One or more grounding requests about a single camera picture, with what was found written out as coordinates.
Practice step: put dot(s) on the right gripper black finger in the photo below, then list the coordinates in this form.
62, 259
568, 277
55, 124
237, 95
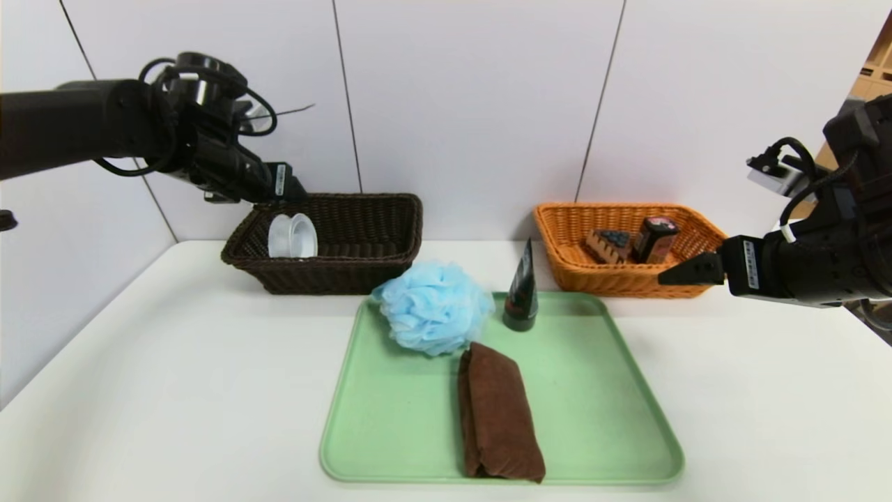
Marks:
704, 270

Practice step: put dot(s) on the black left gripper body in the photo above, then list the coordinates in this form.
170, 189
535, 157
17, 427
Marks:
281, 180

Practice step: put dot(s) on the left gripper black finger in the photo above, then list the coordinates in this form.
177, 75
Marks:
297, 195

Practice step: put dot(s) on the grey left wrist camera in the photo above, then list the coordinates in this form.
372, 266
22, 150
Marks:
254, 118

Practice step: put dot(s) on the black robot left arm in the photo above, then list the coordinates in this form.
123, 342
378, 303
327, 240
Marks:
70, 125

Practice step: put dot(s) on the light blue bath pouf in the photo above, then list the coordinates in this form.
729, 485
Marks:
432, 307

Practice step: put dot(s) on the small black drink carton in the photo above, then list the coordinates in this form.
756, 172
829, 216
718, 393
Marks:
655, 240

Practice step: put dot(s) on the black cosmetic tube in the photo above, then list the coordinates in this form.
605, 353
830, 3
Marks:
519, 307

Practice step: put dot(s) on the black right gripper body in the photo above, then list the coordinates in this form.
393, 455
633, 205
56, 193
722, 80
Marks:
747, 266

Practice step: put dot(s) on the light green plastic tray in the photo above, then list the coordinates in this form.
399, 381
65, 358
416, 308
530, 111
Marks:
592, 404

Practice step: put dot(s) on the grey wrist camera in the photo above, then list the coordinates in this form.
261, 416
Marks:
773, 178
254, 118

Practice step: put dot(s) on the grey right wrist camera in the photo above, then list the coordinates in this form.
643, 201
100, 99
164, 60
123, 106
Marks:
773, 178

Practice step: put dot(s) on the light wooden cabinet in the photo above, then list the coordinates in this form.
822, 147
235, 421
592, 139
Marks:
874, 77

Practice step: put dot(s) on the orange wicker basket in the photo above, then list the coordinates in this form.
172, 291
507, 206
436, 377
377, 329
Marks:
627, 282

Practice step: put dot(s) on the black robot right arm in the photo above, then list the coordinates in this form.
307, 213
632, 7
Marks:
850, 244

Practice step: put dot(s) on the chocolate blueberry cake slice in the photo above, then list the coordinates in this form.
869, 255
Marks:
606, 247

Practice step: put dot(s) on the dark brown wicker basket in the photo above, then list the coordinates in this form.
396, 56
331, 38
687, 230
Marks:
348, 275

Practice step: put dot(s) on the brown towel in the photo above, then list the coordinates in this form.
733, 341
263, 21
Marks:
498, 411

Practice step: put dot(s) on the white round plastic container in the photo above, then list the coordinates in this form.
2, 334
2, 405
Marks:
293, 237

